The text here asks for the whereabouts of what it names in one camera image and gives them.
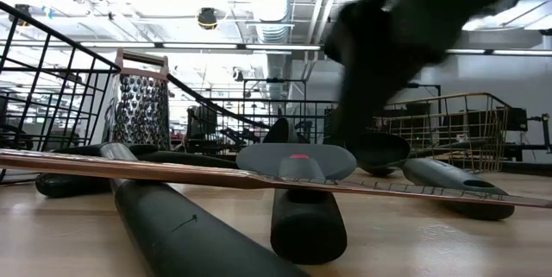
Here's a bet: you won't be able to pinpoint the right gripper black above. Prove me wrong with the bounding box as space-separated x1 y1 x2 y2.
323 0 458 140

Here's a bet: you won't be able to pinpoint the black nylon ladle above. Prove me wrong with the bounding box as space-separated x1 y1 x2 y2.
348 131 517 222

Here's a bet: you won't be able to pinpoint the grey wide spatula red mark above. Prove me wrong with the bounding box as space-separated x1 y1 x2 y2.
235 142 358 266

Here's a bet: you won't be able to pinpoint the black turner steel shaft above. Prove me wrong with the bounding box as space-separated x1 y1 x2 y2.
51 141 311 277

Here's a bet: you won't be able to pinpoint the copper kitchen tongs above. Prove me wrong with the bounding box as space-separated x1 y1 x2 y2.
0 147 552 210

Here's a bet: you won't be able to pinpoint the black nylon serving spoon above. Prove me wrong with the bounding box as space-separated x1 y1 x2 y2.
34 116 310 199

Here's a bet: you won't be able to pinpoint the black equipment stand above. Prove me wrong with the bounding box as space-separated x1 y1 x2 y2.
502 107 552 164

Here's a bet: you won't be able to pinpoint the pink steel box grater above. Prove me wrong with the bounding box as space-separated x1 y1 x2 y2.
99 47 172 153

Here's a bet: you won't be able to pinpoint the small black wire basket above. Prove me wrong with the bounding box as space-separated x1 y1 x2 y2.
202 98 340 160

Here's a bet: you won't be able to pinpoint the background black rig frame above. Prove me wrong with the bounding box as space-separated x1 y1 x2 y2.
405 81 443 97

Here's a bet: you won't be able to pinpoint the gold wire basket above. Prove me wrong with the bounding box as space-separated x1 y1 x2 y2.
373 91 513 174

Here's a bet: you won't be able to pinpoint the silver ventilation duct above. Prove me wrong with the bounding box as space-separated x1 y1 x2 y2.
248 0 301 101

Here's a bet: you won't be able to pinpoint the hanging black cord reel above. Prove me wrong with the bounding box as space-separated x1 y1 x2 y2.
196 6 219 32

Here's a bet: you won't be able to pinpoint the large black wire basket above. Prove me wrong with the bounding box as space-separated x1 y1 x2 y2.
0 0 122 183

